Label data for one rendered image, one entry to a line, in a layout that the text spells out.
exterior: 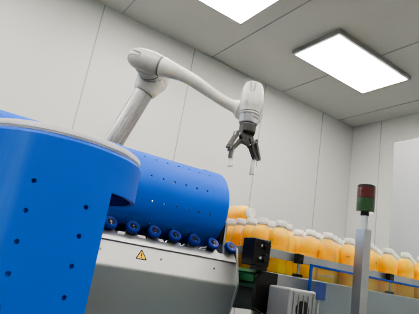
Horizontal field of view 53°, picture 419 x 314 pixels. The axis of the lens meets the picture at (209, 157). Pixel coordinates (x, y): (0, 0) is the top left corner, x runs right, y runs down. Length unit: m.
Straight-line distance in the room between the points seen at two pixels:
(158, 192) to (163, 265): 0.23
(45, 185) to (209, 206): 0.89
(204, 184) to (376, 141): 5.31
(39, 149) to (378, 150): 6.10
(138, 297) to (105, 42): 3.62
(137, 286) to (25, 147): 0.80
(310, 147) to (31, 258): 5.67
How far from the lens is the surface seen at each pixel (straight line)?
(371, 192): 1.60
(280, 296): 1.41
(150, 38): 4.94
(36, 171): 0.64
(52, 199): 0.63
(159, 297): 1.40
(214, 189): 1.47
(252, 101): 1.88
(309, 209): 6.00
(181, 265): 1.41
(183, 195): 1.40
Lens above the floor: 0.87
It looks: 15 degrees up
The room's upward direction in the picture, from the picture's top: 10 degrees clockwise
